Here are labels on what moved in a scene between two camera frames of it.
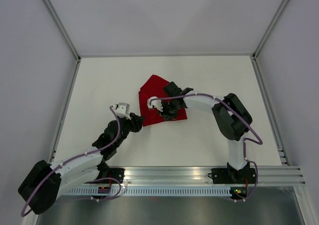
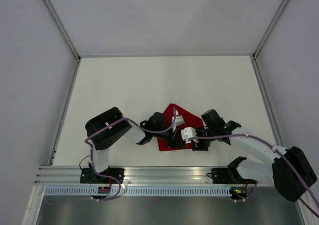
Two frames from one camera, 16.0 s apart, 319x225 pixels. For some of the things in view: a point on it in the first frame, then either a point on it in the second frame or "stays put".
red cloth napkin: [153, 87] to [176, 118]
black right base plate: [229, 176] stays put
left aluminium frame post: [57, 21] stays put
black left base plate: [117, 173] stays put
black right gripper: [165, 115] to [198, 146]
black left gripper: [136, 122] to [173, 143]
